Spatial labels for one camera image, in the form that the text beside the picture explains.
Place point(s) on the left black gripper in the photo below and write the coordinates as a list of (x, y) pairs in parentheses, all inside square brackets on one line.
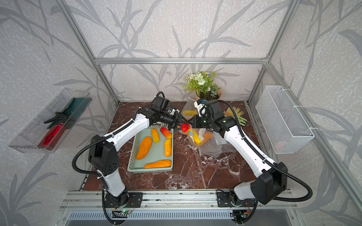
[(175, 123)]

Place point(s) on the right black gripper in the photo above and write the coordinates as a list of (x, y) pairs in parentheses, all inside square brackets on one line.
[(194, 124)]

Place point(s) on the clear zip-top bag blue zipper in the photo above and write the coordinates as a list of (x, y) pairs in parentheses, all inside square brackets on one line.
[(189, 137)]

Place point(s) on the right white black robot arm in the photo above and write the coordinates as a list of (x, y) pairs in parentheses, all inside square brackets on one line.
[(271, 177)]

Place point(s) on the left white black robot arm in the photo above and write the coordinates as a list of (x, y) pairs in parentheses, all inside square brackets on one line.
[(103, 150)]

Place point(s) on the red orange mango right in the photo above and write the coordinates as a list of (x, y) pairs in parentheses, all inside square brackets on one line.
[(166, 133)]

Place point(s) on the yellow orange mango small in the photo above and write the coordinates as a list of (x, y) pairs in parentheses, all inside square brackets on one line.
[(155, 136)]

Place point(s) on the stack of clear zip bags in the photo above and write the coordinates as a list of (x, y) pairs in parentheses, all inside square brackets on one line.
[(215, 146)]

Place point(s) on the large orange mango left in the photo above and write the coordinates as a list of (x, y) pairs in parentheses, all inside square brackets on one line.
[(144, 148)]

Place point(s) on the long orange mango front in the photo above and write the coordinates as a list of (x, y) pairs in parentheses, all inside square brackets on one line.
[(159, 164)]

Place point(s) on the green perforated plastic basket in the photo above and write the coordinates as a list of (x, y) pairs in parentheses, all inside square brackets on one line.
[(156, 152)]

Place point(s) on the potted artificial plant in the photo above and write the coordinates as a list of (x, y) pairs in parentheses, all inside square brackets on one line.
[(202, 83)]

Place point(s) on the dark green cloth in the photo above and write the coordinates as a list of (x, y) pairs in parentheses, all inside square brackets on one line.
[(74, 110)]

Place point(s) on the black pruning shears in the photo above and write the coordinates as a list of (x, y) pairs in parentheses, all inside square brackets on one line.
[(58, 116)]

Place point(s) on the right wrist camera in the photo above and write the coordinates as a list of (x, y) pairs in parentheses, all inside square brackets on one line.
[(208, 108)]

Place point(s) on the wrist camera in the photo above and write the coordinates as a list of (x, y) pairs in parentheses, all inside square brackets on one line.
[(160, 106), (208, 108)]

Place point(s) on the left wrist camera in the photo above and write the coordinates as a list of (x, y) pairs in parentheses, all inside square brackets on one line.
[(160, 106)]

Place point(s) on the white wire mesh basket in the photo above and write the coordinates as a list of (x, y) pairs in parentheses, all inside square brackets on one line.
[(285, 127)]

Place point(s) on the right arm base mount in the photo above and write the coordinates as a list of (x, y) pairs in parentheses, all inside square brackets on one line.
[(229, 199)]

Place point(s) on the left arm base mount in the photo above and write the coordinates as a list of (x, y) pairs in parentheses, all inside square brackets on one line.
[(127, 200)]

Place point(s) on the red handled brush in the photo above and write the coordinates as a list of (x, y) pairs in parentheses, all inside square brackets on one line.
[(52, 137)]

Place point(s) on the clear plastic wall tray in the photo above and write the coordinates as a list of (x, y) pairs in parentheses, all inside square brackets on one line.
[(48, 129)]

